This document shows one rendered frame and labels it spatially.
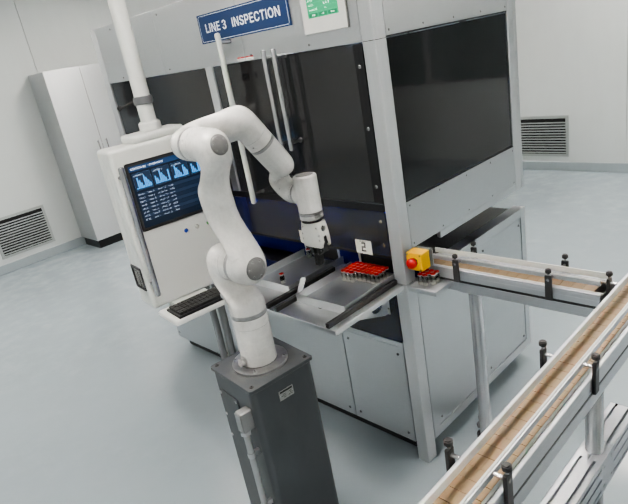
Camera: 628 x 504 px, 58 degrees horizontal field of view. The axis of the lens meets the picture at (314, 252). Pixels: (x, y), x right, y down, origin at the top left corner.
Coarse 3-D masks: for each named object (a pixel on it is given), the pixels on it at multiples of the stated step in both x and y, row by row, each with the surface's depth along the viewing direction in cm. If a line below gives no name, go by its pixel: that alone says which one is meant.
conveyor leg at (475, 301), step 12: (480, 300) 221; (480, 312) 222; (480, 324) 224; (480, 336) 226; (480, 348) 228; (480, 360) 230; (480, 372) 232; (480, 384) 234; (480, 396) 237; (480, 408) 239; (480, 420) 242; (480, 432) 246
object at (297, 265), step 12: (300, 252) 272; (276, 264) 262; (288, 264) 266; (300, 264) 264; (312, 264) 261; (324, 264) 258; (336, 264) 253; (264, 276) 258; (276, 276) 255; (288, 276) 253; (300, 276) 250; (312, 276) 243; (276, 288) 241; (288, 288) 234
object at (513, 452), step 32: (608, 288) 180; (608, 320) 166; (544, 352) 151; (576, 352) 154; (608, 352) 151; (544, 384) 144; (576, 384) 142; (608, 384) 153; (512, 416) 135; (544, 416) 133; (576, 416) 138; (448, 448) 122; (480, 448) 127; (512, 448) 120; (544, 448) 127; (448, 480) 116; (480, 480) 113; (512, 480) 114
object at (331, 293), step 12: (348, 264) 246; (336, 276) 241; (312, 288) 232; (324, 288) 234; (336, 288) 232; (348, 288) 230; (360, 288) 228; (372, 288) 218; (300, 300) 225; (312, 300) 220; (324, 300) 223; (336, 300) 221; (348, 300) 220; (360, 300) 214; (336, 312) 212
